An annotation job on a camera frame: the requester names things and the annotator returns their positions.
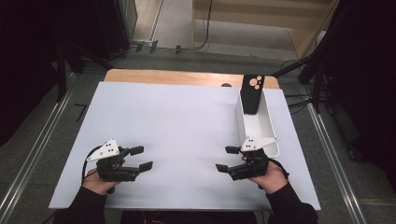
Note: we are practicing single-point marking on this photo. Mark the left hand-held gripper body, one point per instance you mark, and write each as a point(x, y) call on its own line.
point(112, 169)

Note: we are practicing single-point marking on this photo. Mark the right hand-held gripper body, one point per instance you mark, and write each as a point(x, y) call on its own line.
point(249, 169)

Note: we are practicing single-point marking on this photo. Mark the white plastic storage box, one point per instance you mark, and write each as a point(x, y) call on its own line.
point(258, 124)

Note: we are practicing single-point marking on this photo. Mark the black phone case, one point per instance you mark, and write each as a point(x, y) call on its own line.
point(251, 96)

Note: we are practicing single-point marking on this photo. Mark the person's left hand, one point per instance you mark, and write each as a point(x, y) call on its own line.
point(95, 183)

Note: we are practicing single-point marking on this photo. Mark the person's right hand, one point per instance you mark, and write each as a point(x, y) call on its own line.
point(274, 180)

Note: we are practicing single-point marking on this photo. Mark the white table board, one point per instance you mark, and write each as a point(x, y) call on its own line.
point(180, 124)

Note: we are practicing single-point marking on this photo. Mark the wooden table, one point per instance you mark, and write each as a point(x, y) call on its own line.
point(174, 77)

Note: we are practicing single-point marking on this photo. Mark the black metal stand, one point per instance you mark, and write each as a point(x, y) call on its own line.
point(62, 74)
point(316, 81)

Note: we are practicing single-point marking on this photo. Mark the black cabinet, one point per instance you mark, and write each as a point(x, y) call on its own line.
point(112, 28)

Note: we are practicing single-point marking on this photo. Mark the wooden platform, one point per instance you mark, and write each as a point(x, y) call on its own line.
point(258, 18)

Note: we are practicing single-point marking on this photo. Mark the black curtain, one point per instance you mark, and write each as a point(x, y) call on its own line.
point(25, 62)
point(370, 77)

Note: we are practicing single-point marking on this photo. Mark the metal floor rail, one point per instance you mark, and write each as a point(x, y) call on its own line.
point(34, 143)
point(336, 161)

